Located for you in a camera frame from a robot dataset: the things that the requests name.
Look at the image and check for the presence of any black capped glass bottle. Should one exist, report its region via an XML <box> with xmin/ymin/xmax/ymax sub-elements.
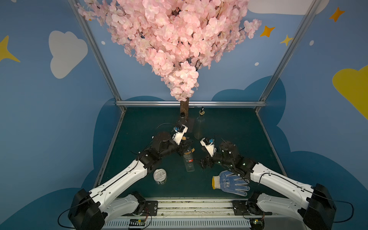
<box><xmin>178</xmin><ymin>112</ymin><xmax>187</xmax><ymax>126</ymax></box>

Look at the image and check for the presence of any brown tree base plate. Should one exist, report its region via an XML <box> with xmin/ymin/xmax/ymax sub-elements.
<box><xmin>186</xmin><ymin>117</ymin><xmax>195</xmax><ymax>133</ymax></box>

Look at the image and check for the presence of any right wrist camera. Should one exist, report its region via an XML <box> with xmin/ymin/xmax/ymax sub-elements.
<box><xmin>200</xmin><ymin>138</ymin><xmax>217</xmax><ymax>157</ymax></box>

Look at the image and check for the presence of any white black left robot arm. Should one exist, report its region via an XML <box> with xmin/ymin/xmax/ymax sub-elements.
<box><xmin>68</xmin><ymin>132</ymin><xmax>193</xmax><ymax>230</ymax></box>

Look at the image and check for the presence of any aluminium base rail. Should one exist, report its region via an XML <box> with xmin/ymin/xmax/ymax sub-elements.
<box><xmin>70</xmin><ymin>197</ymin><xmax>320</xmax><ymax>230</ymax></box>

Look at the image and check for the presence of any clear square glass bottle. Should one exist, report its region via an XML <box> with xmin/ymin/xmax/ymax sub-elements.
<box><xmin>193</xmin><ymin>107</ymin><xmax>205</xmax><ymax>140</ymax></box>

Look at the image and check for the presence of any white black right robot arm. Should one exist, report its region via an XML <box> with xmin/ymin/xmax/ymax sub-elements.
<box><xmin>200</xmin><ymin>138</ymin><xmax>336</xmax><ymax>230</ymax></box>

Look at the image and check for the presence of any blue dotted work glove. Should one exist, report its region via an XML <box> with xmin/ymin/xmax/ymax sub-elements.
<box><xmin>211</xmin><ymin>170</ymin><xmax>250</xmax><ymax>196</ymax></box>

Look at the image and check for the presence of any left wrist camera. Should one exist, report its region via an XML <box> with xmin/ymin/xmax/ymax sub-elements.
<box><xmin>172</xmin><ymin>125</ymin><xmax>188</xmax><ymax>145</ymax></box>

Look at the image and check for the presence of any aluminium frame post left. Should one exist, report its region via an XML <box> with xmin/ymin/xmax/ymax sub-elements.
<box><xmin>68</xmin><ymin>0</ymin><xmax>126</xmax><ymax>113</ymax></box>

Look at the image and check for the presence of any small green circuit board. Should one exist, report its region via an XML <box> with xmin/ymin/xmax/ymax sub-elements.
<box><xmin>128</xmin><ymin>219</ymin><xmax>146</xmax><ymax>228</ymax></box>

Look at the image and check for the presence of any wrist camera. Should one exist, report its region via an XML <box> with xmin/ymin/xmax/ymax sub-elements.
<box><xmin>200</xmin><ymin>138</ymin><xmax>217</xmax><ymax>157</ymax></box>
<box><xmin>172</xmin><ymin>125</ymin><xmax>188</xmax><ymax>145</ymax></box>

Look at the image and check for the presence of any pink cherry blossom tree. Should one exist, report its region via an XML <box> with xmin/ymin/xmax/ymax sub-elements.
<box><xmin>76</xmin><ymin>0</ymin><xmax>262</xmax><ymax>113</ymax></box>

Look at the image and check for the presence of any aluminium back crossbar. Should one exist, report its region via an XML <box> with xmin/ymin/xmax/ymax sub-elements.
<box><xmin>116</xmin><ymin>101</ymin><xmax>266</xmax><ymax>107</ymax></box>

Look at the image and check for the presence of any aluminium frame post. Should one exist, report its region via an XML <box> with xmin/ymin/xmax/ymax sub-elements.
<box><xmin>68</xmin><ymin>0</ymin><xmax>126</xmax><ymax>113</ymax></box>
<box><xmin>255</xmin><ymin>0</ymin><xmax>322</xmax><ymax>114</ymax></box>

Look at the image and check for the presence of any cork stoppered glass bottle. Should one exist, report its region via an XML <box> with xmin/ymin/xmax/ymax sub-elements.
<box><xmin>183</xmin><ymin>148</ymin><xmax>195</xmax><ymax>172</ymax></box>

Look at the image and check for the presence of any aluminium frame post right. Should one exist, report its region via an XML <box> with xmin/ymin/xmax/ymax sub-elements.
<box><xmin>255</xmin><ymin>0</ymin><xmax>322</xmax><ymax>114</ymax></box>

